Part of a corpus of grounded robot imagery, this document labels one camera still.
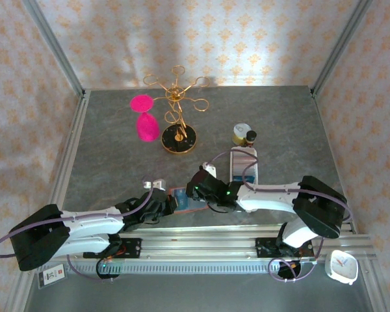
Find orange card holder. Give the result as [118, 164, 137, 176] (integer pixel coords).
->
[167, 186, 214, 216]

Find white perforated plastic basket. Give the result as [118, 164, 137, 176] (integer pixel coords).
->
[229, 146, 259, 187]

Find grey striped credit card stack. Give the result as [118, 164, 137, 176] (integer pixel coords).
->
[232, 149, 257, 178]

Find small dark-capped spice bottle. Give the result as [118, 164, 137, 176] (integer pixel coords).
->
[243, 129, 258, 149]

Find gold tin can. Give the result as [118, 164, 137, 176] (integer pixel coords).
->
[232, 122, 253, 145]

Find pink wine glass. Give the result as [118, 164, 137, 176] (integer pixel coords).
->
[129, 94, 160, 143]

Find black round device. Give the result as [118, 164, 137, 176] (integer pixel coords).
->
[96, 258, 123, 281]
[274, 258, 304, 282]

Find clear sleeved label tag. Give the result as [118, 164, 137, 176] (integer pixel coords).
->
[37, 265, 67, 289]

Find white alarm clock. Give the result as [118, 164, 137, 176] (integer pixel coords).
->
[324, 249, 359, 286]

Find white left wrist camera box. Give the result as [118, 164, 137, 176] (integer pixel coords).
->
[142, 177, 167, 191]

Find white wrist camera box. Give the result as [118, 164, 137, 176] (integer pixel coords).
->
[200, 164, 218, 179]
[142, 177, 167, 191]

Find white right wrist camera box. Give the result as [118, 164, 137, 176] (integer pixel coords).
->
[200, 164, 218, 179]

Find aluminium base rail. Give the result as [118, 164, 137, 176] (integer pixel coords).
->
[21, 224, 377, 263]

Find gold wire glass rack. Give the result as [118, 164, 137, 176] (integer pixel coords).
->
[142, 64, 211, 156]

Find grey slotted cable duct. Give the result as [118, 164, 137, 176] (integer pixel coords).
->
[35, 262, 316, 274]

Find aluminium table side rail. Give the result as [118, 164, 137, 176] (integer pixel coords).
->
[310, 87, 358, 233]
[40, 90, 92, 233]

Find aluminium frame post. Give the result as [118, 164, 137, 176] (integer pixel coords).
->
[21, 0, 87, 98]
[310, 0, 376, 98]

